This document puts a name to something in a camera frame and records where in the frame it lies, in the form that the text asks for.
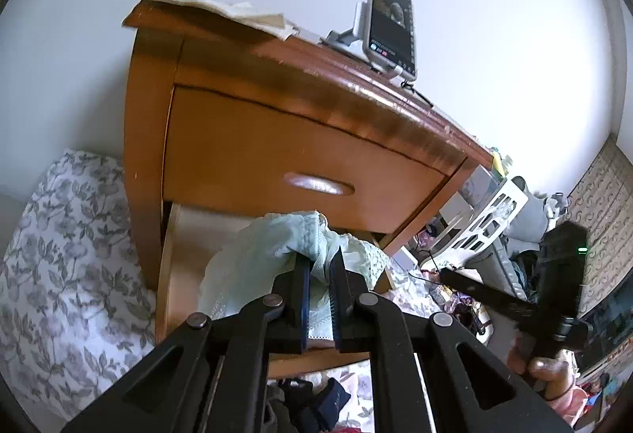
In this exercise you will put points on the floral quilt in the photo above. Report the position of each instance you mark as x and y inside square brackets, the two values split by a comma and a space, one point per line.
[59, 265]

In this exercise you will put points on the dark cloth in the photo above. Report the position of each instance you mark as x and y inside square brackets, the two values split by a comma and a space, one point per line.
[289, 408]

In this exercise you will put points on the person's right hand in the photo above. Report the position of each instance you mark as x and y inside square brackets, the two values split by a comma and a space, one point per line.
[546, 371]

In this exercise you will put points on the wooden nightstand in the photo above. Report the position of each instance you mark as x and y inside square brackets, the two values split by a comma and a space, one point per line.
[143, 141]

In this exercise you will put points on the yellow bottle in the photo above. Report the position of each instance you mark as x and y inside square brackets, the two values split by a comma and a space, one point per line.
[503, 165]

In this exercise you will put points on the wooden nightstand drawer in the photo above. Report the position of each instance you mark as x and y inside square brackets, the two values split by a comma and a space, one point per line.
[183, 255]
[247, 156]

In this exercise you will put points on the beige cloth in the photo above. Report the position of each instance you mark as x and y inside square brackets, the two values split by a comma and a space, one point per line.
[237, 13]

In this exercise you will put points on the smartphone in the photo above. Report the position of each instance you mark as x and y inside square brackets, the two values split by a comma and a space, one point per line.
[393, 27]

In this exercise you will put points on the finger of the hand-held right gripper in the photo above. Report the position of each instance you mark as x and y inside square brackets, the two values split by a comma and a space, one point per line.
[487, 289]

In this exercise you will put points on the white adapter box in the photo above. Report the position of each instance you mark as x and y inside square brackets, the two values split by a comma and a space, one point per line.
[405, 259]

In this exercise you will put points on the light green lace underwear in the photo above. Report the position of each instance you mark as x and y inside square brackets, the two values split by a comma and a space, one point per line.
[247, 255]

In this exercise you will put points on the white openwork rack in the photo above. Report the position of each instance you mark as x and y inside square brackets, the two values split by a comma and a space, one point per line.
[494, 215]

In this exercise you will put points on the navy sock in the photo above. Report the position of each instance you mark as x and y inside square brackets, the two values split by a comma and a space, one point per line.
[331, 403]

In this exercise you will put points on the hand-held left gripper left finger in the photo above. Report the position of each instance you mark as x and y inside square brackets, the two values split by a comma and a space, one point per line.
[304, 299]

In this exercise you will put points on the grey cushion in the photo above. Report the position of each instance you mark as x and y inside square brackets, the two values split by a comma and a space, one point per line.
[536, 215]

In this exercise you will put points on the white phone stand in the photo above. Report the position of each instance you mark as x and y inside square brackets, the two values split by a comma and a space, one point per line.
[346, 37]

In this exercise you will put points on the grey printed box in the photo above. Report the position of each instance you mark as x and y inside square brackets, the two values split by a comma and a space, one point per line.
[479, 186]

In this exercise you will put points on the black beaded accessory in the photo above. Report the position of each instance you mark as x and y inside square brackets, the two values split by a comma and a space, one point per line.
[470, 317]

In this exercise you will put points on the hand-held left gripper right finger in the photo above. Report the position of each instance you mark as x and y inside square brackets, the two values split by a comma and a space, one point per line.
[339, 304]

